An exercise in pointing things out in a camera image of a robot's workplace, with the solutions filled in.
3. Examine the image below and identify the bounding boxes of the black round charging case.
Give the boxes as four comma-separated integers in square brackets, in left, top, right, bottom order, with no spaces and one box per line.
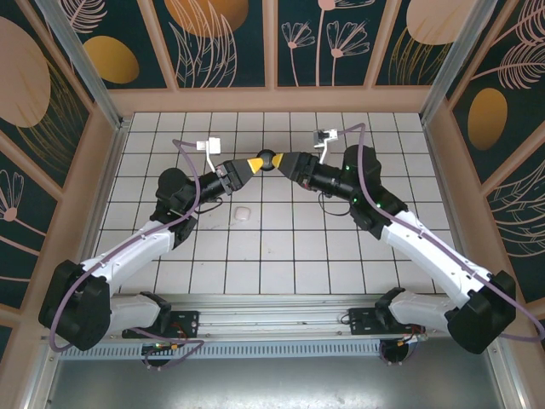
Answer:
[258,149,278,173]

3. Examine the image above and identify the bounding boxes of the aluminium side rail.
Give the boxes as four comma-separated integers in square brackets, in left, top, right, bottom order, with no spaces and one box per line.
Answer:
[420,118,476,299]
[72,118,129,299]

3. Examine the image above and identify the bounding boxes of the aluminium corner post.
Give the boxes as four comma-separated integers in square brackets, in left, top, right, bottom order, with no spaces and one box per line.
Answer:
[33,0,129,131]
[419,0,508,125]

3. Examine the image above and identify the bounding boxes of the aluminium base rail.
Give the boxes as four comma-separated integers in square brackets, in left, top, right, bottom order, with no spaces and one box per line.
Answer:
[42,292,469,343]

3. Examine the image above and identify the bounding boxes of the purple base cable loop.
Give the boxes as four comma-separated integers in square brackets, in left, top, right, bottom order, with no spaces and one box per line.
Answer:
[141,339,206,372]

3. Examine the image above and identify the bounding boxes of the base wire bundle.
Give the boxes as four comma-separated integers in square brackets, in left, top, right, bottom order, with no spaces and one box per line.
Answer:
[379,328,427,368]

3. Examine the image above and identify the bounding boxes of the perforated metal cable duct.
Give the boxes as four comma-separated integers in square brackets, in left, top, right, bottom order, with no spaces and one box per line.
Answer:
[59,342,387,361]

